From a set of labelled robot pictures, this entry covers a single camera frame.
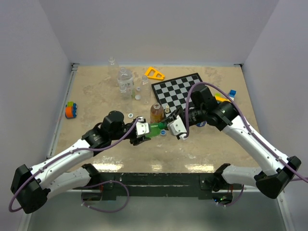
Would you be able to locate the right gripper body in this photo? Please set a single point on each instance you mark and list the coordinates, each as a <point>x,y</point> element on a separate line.
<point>196,116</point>

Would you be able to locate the blue label clear bottle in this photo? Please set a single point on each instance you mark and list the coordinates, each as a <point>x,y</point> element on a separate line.
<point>202,124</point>

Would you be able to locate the green bottle cap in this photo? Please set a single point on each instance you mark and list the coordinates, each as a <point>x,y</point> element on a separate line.
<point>162,125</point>

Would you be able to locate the brown tea bottle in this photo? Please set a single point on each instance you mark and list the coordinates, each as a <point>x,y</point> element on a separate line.
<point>156,113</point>

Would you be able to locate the green plastic bottle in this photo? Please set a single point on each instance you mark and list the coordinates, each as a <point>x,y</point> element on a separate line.
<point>154,130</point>

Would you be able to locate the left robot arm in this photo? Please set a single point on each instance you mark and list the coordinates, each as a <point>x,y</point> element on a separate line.
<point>33,186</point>

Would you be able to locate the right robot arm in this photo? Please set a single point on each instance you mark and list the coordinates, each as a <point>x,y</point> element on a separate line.
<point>275,169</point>

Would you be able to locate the small clear bottle front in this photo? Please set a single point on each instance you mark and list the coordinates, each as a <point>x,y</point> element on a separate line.
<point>126,99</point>

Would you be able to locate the clear bottle near board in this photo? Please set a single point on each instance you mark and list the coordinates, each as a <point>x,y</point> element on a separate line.
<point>145,89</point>

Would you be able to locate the labelled clear water bottle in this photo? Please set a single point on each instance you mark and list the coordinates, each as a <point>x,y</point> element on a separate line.
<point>125,78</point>

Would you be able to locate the clear bottle back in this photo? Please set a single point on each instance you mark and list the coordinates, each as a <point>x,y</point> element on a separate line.
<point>113,69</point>

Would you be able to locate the cream chess piece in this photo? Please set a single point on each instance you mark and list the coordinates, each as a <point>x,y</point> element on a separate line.
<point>167,109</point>

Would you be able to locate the black white chessboard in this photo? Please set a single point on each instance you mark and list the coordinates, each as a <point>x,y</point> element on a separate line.
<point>174,92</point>

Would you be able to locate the yellow triangular toy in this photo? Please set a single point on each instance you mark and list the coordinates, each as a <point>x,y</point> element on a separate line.
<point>154,74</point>

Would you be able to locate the orange blue toy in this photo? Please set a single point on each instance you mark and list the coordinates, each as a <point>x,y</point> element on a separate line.
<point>71,110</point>

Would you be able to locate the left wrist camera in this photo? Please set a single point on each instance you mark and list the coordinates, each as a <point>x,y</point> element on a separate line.
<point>142,127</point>

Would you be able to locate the black base frame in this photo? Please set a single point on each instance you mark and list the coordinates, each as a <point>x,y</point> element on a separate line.
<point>199,185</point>

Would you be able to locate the aluminium rail frame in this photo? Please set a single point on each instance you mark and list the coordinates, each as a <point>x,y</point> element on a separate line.
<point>57,130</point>

